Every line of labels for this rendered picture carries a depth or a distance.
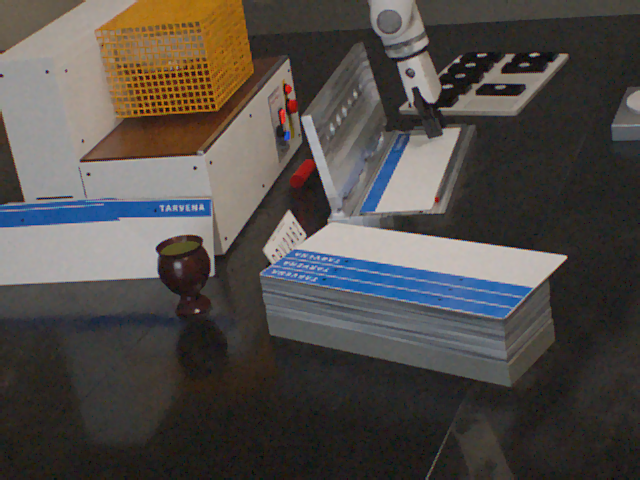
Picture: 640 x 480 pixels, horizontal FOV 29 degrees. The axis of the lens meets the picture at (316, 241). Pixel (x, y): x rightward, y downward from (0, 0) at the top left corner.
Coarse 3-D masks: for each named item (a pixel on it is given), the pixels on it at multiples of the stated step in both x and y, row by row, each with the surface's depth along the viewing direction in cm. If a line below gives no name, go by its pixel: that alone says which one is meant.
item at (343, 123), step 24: (360, 48) 241; (336, 72) 227; (360, 72) 242; (336, 96) 224; (360, 96) 239; (312, 120) 206; (336, 120) 222; (360, 120) 236; (384, 120) 248; (312, 144) 207; (336, 144) 219; (360, 144) 229; (336, 168) 213; (360, 168) 226; (336, 192) 210
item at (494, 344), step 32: (288, 288) 175; (320, 288) 171; (352, 288) 168; (384, 288) 167; (544, 288) 162; (288, 320) 177; (320, 320) 173; (352, 320) 170; (384, 320) 166; (416, 320) 162; (448, 320) 159; (480, 320) 156; (512, 320) 156; (544, 320) 164; (352, 352) 172; (384, 352) 168; (416, 352) 165; (448, 352) 161; (480, 352) 158; (512, 352) 157; (512, 384) 158
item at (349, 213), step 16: (384, 128) 248; (384, 144) 244; (464, 144) 236; (368, 160) 235; (464, 160) 230; (368, 176) 229; (448, 176) 222; (368, 192) 221; (448, 192) 215; (352, 208) 216; (432, 208) 210; (448, 208) 211; (352, 224) 212; (368, 224) 211; (384, 224) 210; (400, 224) 210; (416, 224) 209; (432, 224) 208
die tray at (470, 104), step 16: (496, 64) 286; (560, 64) 279; (496, 80) 275; (512, 80) 273; (528, 80) 271; (544, 80) 269; (464, 96) 267; (480, 96) 266; (496, 96) 264; (512, 96) 262; (528, 96) 261; (400, 112) 266; (416, 112) 264; (448, 112) 261; (464, 112) 259; (480, 112) 257; (496, 112) 256; (512, 112) 254
